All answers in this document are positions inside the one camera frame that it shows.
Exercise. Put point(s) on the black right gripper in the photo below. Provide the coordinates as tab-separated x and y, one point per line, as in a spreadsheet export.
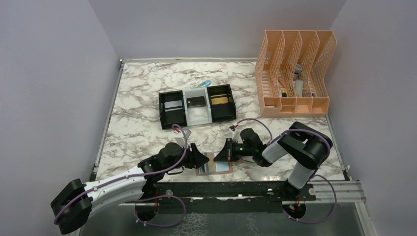
226	153

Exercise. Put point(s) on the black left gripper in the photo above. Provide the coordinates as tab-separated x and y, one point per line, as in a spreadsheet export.
195	159

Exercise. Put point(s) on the brown leather card holder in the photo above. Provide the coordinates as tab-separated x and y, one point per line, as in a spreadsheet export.
214	168

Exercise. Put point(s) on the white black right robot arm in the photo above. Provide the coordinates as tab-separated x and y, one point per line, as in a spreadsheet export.
309	147

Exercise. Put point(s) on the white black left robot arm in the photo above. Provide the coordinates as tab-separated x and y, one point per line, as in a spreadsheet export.
79	201

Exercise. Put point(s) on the gold credit card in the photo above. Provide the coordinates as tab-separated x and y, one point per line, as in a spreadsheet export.
219	99

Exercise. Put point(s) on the black credit card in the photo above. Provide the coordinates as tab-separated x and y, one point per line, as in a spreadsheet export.
199	101

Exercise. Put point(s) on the silver credit card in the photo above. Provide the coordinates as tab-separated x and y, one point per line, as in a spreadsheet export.
173	105

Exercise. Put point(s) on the white middle tray bin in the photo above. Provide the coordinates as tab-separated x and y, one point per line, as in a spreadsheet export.
197	115

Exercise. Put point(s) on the black left tray bin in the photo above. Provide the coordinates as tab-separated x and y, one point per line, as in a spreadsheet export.
168	118

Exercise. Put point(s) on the blue packaged tool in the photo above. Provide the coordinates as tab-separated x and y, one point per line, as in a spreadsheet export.
203	84

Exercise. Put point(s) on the grey staples box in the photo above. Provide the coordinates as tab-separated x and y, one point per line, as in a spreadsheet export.
299	88

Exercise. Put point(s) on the peach plastic file organizer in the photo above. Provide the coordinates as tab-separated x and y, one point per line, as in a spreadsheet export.
280	51

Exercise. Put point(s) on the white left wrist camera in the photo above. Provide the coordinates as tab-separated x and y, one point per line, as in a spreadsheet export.
180	138

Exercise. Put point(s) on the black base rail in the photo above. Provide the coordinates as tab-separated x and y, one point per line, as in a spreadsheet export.
279	190

